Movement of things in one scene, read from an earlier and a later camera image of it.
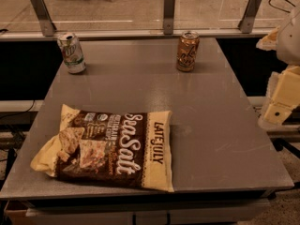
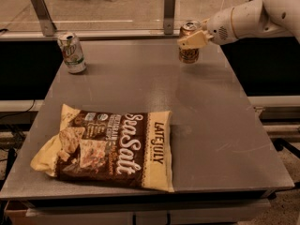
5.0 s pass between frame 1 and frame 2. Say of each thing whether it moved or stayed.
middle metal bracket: stayed
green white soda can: stayed
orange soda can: moved
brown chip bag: stayed
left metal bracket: stayed
